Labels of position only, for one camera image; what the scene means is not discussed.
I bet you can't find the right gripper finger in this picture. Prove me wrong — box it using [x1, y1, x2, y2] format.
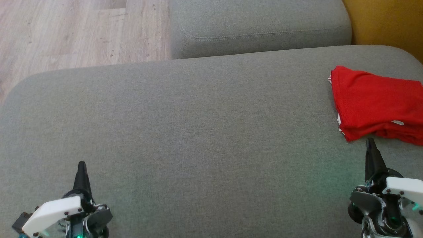
[365, 138, 388, 183]

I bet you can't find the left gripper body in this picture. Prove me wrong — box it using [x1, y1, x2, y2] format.
[12, 189, 113, 238]

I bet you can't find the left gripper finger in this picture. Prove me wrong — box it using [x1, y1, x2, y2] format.
[73, 161, 93, 199]

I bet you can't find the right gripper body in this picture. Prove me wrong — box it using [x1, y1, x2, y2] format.
[347, 168, 423, 238]

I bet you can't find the red jersey with white sleeves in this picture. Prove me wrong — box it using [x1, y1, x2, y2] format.
[328, 65, 423, 133]

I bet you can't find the large grey sofa seat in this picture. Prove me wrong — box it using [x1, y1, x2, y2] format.
[0, 45, 423, 238]

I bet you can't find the small grey sofa cushion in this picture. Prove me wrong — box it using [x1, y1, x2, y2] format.
[169, 0, 353, 60]

